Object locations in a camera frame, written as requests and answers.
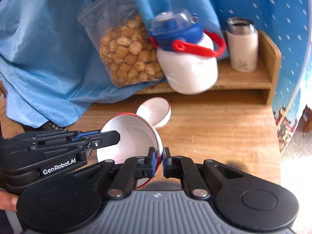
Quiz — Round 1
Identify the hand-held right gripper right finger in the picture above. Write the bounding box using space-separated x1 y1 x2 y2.
163 147 246 199

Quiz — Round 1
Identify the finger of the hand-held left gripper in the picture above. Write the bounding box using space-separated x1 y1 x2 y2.
36 130 101 140
78 131 121 155

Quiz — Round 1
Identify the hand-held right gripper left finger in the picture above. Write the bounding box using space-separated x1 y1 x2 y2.
66 147 156 199

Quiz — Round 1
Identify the white red-rimmed ceramic bowl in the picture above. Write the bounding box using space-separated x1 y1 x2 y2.
136 97 171 129
96 113 164 189

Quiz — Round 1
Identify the person's left hand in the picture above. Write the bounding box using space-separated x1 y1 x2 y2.
0 191 19 211

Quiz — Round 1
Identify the black plastic crate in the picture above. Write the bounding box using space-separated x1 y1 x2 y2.
41 121 66 130

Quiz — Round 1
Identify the clear bag of cookies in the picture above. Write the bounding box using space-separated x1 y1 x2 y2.
78 0 168 88

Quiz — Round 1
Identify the light blue cloth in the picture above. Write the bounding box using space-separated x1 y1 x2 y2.
0 0 230 128

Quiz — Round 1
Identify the white bottle with blue lid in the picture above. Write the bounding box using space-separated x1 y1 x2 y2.
147 8 227 95

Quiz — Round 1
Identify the wooden desk shelf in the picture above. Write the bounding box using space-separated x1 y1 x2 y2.
133 30 283 106

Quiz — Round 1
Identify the cream thermos cup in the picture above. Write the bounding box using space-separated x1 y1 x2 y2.
225 17 259 73

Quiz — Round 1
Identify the brown wooden furniture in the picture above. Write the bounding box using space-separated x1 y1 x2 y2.
303 105 312 132

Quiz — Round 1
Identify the blue dotted curtain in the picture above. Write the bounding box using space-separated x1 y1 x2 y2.
202 0 312 152

